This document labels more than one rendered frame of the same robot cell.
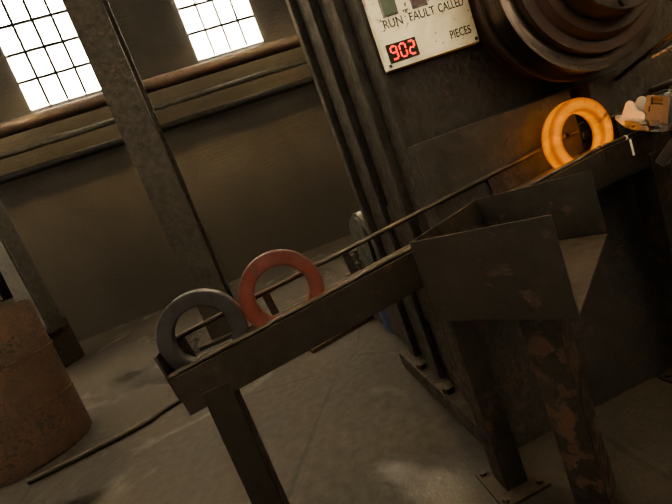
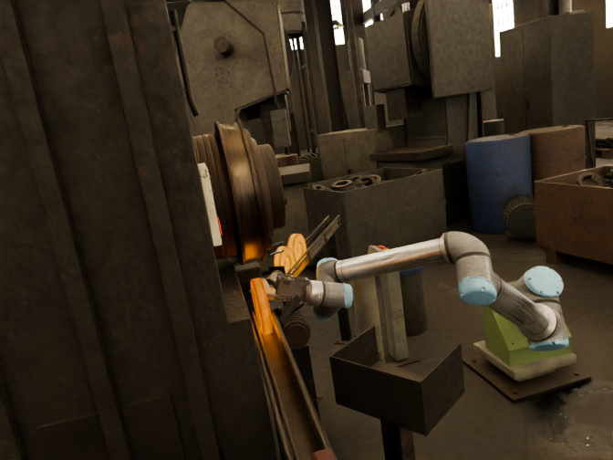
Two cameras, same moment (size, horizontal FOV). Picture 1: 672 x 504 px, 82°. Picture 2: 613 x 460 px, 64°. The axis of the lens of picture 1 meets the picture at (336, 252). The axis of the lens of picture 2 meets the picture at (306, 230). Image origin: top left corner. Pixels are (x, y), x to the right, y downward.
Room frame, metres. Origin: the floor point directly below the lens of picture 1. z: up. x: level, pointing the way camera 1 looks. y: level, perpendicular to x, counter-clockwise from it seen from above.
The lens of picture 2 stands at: (0.83, 0.84, 1.32)
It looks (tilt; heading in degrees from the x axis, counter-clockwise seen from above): 13 degrees down; 268
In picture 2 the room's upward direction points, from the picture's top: 9 degrees counter-clockwise
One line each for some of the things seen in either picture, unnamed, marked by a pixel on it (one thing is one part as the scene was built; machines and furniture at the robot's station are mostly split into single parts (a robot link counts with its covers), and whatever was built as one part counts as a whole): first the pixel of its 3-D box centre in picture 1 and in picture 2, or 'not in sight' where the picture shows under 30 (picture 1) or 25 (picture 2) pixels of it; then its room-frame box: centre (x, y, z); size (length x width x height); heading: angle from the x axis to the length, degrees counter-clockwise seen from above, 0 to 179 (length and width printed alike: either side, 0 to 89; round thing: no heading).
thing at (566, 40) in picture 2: not in sight; (545, 109); (-2.47, -4.94, 1.00); 0.80 x 0.63 x 2.00; 104
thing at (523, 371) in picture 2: not in sight; (522, 352); (-0.18, -1.21, 0.10); 0.32 x 0.32 x 0.04; 10
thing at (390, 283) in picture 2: not in sight; (392, 304); (0.34, -1.54, 0.31); 0.24 x 0.16 x 0.62; 99
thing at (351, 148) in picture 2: not in sight; (363, 174); (-0.21, -5.09, 0.55); 1.10 x 0.53 x 1.10; 119
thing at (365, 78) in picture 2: not in sight; (362, 107); (-1.19, -9.80, 1.39); 0.88 x 0.56 x 2.78; 69
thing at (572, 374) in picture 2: not in sight; (523, 363); (-0.18, -1.21, 0.04); 0.40 x 0.40 x 0.08; 10
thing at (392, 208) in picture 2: not in sight; (370, 217); (0.07, -3.37, 0.39); 1.03 x 0.83 x 0.77; 24
